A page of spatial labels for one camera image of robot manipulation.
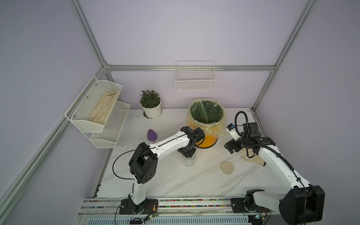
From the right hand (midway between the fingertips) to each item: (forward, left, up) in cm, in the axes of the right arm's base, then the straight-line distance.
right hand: (233, 143), depth 84 cm
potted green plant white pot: (+34, +54, +5) cm, 64 cm away
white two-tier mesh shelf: (+10, +78, +18) cm, 81 cm away
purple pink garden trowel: (+15, +54, -12) cm, 58 cm away
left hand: (-5, +31, -4) cm, 31 cm away
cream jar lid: (-10, +3, -12) cm, 16 cm away
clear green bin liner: (+23, +12, +1) cm, 26 cm away
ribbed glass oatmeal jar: (-6, +27, -12) cm, 30 cm away
